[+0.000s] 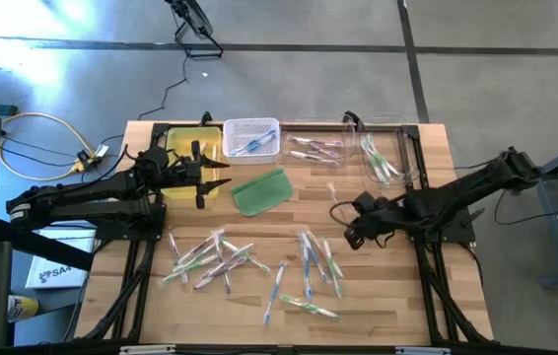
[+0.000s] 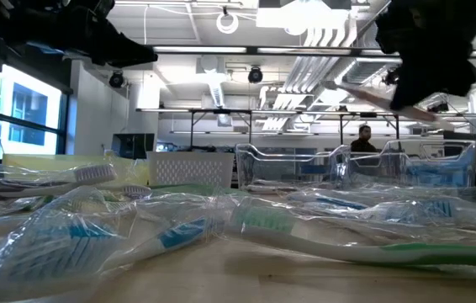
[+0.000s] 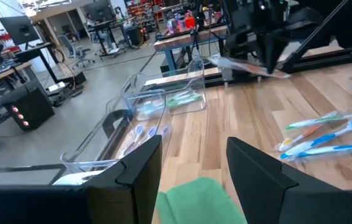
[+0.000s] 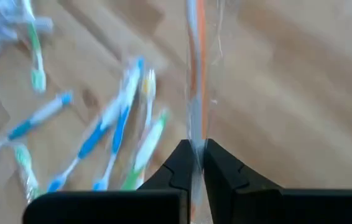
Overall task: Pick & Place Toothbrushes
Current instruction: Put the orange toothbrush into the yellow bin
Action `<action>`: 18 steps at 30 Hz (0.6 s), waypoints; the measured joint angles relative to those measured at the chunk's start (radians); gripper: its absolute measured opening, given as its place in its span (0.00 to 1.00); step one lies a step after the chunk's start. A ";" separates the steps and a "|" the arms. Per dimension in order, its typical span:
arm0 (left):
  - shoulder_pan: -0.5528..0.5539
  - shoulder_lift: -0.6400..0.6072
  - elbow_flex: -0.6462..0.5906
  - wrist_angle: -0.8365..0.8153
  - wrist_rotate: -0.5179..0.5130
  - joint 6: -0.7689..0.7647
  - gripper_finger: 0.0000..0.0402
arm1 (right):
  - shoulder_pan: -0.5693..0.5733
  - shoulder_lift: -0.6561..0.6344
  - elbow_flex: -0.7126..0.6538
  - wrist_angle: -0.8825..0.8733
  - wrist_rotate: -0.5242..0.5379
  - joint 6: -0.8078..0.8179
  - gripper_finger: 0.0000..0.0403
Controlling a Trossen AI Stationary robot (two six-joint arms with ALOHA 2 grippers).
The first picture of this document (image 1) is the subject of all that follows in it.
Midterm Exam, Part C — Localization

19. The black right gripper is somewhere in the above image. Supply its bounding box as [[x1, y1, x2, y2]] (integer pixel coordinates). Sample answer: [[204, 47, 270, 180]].
[[343, 191, 408, 250]]

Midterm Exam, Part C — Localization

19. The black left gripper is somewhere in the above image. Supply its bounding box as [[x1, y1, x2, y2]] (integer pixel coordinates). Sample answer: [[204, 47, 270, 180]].
[[168, 140, 234, 210]]

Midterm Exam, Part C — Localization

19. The orange toothbrush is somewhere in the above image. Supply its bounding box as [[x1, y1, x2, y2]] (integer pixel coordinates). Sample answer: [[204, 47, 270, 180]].
[[325, 180, 342, 206], [307, 229, 345, 279]]

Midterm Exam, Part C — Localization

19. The blue toothbrush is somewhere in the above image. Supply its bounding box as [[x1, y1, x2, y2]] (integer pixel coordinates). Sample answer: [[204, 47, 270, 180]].
[[239, 128, 279, 152], [232, 129, 279, 157], [231, 135, 270, 158], [262, 259, 288, 327], [300, 230, 333, 286], [300, 231, 314, 301]]

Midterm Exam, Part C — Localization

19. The yellow plastic bin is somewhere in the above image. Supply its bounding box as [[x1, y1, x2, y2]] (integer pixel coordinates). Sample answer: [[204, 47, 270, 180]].
[[164, 126, 224, 201]]

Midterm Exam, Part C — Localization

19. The white perforated plastic basket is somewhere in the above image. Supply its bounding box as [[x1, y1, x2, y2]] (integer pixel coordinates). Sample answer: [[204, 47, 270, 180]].
[[222, 116, 282, 166]]

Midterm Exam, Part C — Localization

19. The clear plastic bin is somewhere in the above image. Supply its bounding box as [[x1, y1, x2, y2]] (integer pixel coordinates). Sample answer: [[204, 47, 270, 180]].
[[355, 115, 421, 186], [278, 119, 359, 169]]

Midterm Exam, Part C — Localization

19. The green cloth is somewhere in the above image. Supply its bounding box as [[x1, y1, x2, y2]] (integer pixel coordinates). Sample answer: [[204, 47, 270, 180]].
[[231, 166, 295, 218]]

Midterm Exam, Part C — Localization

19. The black floor fan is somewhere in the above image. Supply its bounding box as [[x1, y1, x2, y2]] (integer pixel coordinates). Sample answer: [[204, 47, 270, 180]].
[[163, 0, 225, 60]]

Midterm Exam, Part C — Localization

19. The white box with label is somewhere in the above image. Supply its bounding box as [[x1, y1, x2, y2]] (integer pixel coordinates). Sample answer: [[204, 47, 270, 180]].
[[25, 228, 97, 291]]

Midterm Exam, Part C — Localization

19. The yellow white can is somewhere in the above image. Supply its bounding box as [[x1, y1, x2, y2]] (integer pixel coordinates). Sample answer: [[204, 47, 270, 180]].
[[6, 294, 40, 324]]

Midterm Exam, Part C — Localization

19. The black power cable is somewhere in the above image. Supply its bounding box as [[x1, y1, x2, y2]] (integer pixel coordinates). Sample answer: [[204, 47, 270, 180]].
[[136, 54, 190, 122]]

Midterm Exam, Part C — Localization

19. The silver aluminium bracket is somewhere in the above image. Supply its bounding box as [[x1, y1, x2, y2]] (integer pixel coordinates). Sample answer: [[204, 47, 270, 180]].
[[119, 344, 177, 355], [395, 346, 452, 355]]

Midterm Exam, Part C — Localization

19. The yellow cable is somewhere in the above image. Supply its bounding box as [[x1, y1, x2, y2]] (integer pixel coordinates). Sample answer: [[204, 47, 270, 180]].
[[0, 81, 101, 182]]

